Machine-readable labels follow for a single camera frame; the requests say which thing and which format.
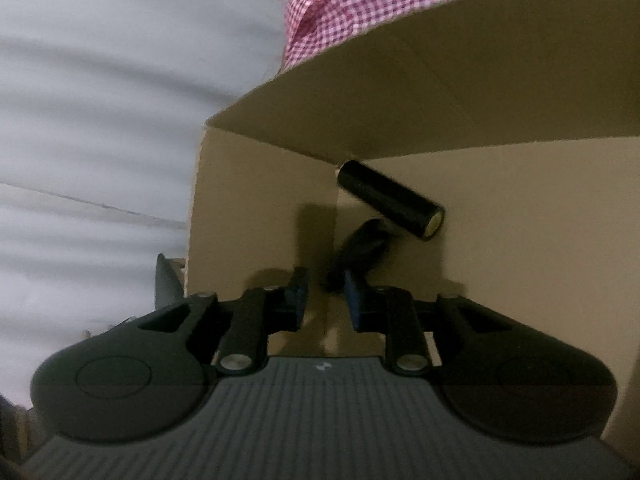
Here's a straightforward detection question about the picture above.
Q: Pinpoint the brown cardboard box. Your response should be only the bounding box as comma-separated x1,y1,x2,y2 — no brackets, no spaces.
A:
186,0,640,461

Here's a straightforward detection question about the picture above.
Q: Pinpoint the dark grey object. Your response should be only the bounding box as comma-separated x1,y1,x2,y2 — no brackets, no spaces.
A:
152,252,187,311

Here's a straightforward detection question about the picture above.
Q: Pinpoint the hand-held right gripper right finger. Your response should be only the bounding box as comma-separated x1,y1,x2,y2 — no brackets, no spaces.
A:
342,270,507,377

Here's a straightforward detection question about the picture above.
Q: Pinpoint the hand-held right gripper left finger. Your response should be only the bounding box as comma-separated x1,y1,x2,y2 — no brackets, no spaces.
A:
135,266,311,377

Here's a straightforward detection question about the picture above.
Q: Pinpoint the black cylinder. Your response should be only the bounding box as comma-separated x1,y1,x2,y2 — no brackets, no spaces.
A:
336,159,446,242

